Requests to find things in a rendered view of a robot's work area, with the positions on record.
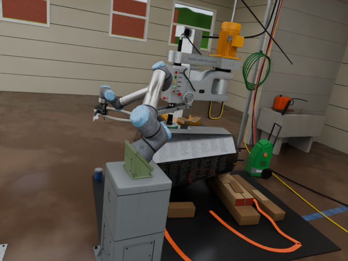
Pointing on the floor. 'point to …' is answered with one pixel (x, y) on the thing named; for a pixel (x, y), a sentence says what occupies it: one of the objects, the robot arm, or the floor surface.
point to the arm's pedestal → (133, 215)
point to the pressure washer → (261, 157)
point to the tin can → (98, 173)
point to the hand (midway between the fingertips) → (98, 120)
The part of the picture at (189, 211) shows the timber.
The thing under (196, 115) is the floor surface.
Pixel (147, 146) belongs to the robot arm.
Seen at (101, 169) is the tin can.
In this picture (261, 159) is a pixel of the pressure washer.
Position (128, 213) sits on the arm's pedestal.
